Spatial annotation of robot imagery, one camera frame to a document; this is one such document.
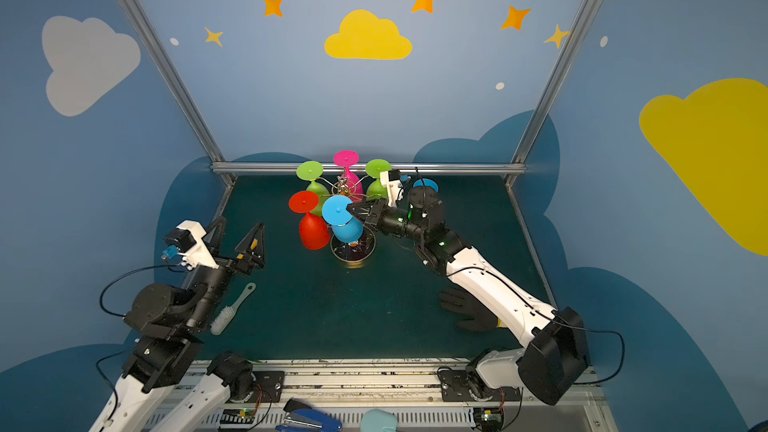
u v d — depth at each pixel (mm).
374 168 832
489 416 733
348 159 852
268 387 749
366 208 655
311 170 822
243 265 531
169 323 447
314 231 801
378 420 705
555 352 400
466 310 861
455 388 736
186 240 460
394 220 614
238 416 730
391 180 651
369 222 604
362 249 984
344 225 740
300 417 688
